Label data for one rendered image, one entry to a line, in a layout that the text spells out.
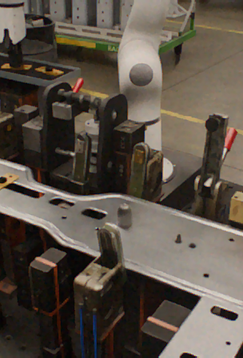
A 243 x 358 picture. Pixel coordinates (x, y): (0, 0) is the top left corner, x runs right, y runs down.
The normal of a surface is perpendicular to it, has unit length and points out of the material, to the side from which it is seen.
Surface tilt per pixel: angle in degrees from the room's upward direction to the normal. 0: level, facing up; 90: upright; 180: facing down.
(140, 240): 0
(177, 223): 0
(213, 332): 0
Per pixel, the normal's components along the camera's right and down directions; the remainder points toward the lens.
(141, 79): 0.00, 0.67
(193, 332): 0.00, -0.88
